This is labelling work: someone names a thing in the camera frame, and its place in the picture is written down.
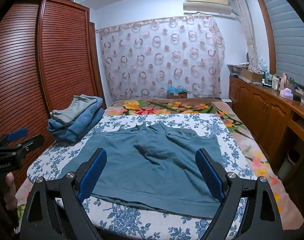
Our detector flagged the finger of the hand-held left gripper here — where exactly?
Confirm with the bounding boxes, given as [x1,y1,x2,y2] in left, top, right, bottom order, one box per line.
[0,127,28,147]
[0,134,45,155]

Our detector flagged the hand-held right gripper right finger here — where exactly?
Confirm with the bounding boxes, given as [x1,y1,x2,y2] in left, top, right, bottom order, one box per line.
[195,148,289,240]

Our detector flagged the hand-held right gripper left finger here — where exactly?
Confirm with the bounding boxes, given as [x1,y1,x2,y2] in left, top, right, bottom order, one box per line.
[19,148,107,240]

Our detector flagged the teal pants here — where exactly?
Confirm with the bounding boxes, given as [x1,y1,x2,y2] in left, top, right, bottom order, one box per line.
[59,122,224,218]

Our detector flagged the folded grey-green pants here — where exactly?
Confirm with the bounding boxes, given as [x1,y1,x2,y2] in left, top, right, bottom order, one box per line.
[50,94,97,125]

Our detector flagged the person's left hand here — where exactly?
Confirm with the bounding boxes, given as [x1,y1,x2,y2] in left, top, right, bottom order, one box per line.
[2,173,17,212]

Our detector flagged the flower-patterned blanket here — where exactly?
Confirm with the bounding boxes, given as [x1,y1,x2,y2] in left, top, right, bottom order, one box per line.
[16,98,304,240]

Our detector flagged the folded blue jeans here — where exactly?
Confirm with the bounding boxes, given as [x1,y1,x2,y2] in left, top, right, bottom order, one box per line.
[47,97,105,143]

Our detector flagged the blue floral white cloth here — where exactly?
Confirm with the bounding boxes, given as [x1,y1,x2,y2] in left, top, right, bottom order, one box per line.
[27,113,259,240]

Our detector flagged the grey trash bin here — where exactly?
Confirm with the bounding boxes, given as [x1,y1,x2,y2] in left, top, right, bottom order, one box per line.
[278,150,300,180]

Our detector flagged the wooden sideboard cabinet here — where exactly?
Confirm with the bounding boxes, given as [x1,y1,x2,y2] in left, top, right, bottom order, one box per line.
[228,76,304,178]

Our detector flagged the wooden louvered wardrobe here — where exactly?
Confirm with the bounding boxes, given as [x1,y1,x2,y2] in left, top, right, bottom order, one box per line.
[0,0,107,195]

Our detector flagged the blue plastic bag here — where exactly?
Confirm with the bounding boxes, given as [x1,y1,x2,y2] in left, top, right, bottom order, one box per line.
[167,84,187,94]

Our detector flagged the open cardboard box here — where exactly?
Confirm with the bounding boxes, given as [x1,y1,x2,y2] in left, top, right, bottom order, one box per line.
[241,69,264,82]

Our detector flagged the stack of newspapers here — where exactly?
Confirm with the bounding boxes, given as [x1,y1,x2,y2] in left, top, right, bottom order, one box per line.
[227,62,250,77]

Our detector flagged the pink tissue pack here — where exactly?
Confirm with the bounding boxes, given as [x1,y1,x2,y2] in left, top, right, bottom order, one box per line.
[279,88,295,98]

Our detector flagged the row of toiletry bottles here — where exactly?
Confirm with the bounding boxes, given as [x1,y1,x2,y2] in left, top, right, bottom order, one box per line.
[261,66,280,90]

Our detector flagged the pink bottle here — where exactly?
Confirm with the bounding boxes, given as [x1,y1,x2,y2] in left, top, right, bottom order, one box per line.
[280,72,289,90]

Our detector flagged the circle-patterned curtain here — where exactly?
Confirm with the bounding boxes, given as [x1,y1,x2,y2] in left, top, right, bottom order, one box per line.
[96,15,226,100]

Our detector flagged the beige tied curtain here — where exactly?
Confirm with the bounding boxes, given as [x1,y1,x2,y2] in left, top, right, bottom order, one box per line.
[231,0,259,67]

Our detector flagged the grey window blind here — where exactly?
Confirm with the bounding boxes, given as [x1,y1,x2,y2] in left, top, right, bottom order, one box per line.
[261,0,304,90]

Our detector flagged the wooden window frame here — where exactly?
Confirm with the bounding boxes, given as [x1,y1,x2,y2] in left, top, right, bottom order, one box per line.
[252,0,277,74]

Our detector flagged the wall air conditioner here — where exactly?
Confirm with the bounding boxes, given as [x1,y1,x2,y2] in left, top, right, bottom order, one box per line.
[183,0,234,15]

